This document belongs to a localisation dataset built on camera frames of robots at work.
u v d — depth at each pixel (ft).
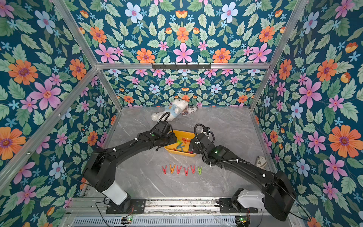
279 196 1.30
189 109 3.76
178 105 3.63
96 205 2.49
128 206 2.27
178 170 2.83
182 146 3.14
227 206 2.36
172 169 2.82
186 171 2.81
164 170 2.84
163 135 2.32
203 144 1.94
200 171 2.80
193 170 2.82
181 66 3.04
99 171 1.48
